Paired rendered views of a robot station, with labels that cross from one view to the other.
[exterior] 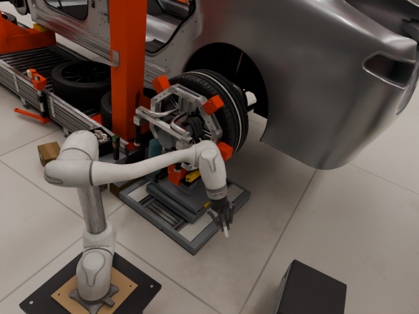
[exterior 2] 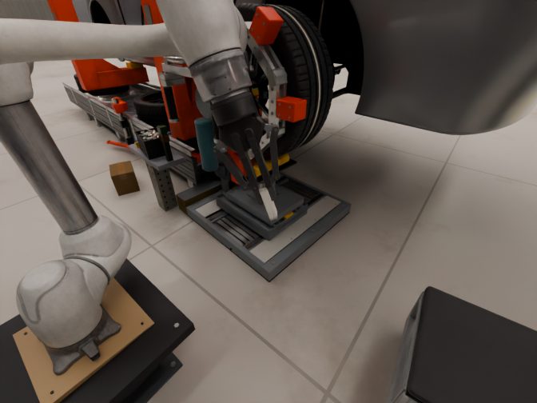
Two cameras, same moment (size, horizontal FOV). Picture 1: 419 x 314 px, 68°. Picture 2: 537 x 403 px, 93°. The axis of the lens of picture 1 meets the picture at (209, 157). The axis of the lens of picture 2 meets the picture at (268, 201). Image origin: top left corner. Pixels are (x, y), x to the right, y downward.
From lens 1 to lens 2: 101 cm
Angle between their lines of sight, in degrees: 12
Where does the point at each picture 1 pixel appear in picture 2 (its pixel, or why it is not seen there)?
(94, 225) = (61, 217)
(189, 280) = (260, 317)
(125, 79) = not seen: hidden behind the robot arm
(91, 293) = (43, 334)
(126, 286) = (135, 323)
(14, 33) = (105, 69)
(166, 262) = (230, 290)
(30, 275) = not seen: hidden behind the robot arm
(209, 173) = not seen: outside the picture
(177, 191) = (249, 200)
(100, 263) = (49, 281)
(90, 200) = (29, 163)
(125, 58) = (155, 9)
